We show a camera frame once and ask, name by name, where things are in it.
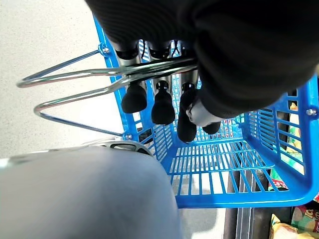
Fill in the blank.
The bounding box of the left robot hand black cloth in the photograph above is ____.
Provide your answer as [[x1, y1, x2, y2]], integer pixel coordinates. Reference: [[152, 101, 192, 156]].
[[84, 0, 319, 144]]

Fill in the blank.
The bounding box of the blue plastic shopping basket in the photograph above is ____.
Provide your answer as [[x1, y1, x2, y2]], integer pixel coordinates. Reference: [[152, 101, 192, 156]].
[[93, 14, 319, 209]]

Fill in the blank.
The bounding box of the chrome wire basket handle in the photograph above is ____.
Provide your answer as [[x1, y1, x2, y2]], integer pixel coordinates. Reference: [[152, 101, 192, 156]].
[[16, 49, 198, 89], [33, 65, 199, 137]]

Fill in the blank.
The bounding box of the yellow green snack bag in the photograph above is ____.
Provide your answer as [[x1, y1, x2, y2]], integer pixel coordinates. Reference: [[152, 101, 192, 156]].
[[285, 102, 307, 175]]

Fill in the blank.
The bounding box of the red snack bag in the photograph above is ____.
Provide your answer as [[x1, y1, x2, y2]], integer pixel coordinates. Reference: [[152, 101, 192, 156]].
[[270, 177, 290, 192]]

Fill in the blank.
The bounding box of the yellow chip bag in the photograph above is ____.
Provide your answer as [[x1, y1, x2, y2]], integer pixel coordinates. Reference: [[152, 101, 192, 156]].
[[270, 194, 319, 239]]

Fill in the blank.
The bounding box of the silver robot leg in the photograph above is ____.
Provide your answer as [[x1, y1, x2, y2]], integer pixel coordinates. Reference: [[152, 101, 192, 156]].
[[0, 139, 184, 239]]

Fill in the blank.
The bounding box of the black shelf rail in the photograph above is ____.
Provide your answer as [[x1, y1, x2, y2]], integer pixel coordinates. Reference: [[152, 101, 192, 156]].
[[223, 167, 273, 239]]

